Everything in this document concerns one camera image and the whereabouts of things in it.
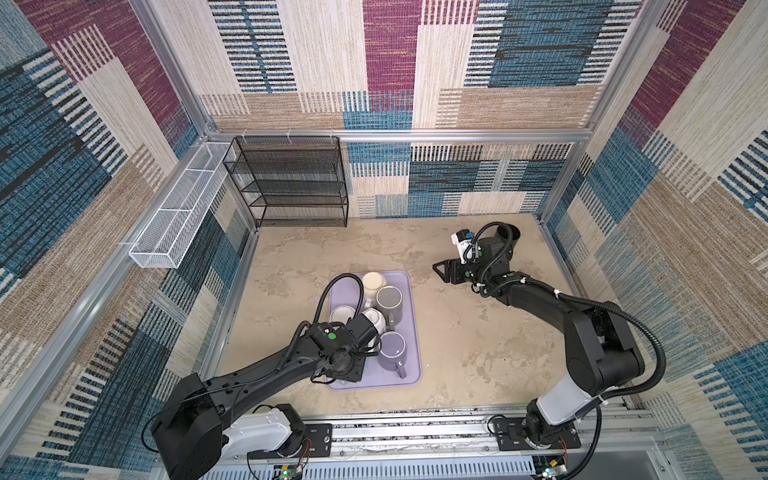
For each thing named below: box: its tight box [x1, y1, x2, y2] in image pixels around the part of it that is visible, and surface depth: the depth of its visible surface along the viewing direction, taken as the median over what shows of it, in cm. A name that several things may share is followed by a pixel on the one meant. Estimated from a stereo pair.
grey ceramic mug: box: [375, 285, 403, 331], surface depth 87 cm
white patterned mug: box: [362, 307, 387, 335], surface depth 85 cm
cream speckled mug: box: [362, 271, 387, 309], surface depth 94 cm
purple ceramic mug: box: [377, 331, 407, 379], surface depth 81 cm
